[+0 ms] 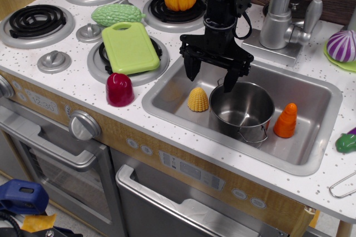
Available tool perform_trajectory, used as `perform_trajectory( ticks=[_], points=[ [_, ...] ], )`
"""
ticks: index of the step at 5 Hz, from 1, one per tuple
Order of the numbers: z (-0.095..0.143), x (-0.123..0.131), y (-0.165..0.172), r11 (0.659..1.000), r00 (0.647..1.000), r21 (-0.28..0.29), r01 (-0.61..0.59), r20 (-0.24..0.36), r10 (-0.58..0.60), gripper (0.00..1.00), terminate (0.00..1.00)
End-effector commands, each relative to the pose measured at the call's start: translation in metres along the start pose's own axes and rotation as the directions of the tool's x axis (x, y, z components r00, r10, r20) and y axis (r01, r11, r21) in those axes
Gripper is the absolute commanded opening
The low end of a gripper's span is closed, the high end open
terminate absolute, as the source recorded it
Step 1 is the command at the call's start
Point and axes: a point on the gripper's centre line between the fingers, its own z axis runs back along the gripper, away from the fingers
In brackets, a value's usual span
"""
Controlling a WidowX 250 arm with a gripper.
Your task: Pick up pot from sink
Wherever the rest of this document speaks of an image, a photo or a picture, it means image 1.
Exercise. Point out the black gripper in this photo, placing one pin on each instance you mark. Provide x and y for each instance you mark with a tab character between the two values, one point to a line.
217	47

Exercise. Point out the stainless steel pot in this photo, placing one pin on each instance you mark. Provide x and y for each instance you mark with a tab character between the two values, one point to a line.
243	114

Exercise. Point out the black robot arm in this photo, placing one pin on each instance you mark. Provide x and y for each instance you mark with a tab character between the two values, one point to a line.
223	13

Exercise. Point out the stainless steel sink basin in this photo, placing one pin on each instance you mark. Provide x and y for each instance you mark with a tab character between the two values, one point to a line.
317	102

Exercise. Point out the yellow toy corn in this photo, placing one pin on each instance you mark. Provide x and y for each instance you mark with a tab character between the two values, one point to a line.
198	100

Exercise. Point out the silver toy faucet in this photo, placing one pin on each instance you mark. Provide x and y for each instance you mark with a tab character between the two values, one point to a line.
280	40

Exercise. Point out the back right stove burner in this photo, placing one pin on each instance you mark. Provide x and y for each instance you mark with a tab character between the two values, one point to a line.
161	18

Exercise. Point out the light green cutting board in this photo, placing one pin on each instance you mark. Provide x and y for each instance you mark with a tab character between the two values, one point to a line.
129	48

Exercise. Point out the orange toy carrot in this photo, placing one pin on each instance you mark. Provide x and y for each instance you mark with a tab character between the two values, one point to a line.
286	122

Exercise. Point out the dark red toy piece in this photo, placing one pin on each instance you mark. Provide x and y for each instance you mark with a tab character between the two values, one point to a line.
119	90

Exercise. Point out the green toy bitter gourd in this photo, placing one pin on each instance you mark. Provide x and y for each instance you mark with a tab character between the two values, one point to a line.
111	14

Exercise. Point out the silver stove knob middle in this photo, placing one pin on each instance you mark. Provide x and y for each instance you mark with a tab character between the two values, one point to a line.
90	33

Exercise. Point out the silver stove knob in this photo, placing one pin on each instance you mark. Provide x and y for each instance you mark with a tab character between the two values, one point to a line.
54	62
90	33

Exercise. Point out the purple white toy onion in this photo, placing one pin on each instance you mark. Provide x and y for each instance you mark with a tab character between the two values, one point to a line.
341	46

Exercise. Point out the green toy plate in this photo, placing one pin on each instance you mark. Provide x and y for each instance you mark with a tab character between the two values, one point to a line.
348	66

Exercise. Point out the silver oven dial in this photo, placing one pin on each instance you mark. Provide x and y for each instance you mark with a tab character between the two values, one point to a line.
83	127
6	89

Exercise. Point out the toy dishwasher door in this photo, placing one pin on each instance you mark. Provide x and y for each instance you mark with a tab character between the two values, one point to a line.
149	213

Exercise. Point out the green purple toy eggplant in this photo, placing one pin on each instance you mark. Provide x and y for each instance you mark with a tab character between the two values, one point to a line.
346	142

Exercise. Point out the silver stove knob front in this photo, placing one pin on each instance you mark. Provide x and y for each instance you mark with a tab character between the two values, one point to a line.
54	62

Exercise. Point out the toy oven door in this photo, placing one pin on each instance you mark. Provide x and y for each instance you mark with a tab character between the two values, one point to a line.
77	175

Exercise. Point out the front left stove burner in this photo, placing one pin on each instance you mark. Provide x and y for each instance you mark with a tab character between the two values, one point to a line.
36	26

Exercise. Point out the silver oven dial left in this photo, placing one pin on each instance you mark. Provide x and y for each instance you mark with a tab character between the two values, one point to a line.
6	89

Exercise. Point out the blue clamp tool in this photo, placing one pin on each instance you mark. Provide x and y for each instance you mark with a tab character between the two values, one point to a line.
23	197

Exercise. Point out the metal wire handle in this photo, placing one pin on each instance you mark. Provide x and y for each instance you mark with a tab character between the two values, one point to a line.
344	187

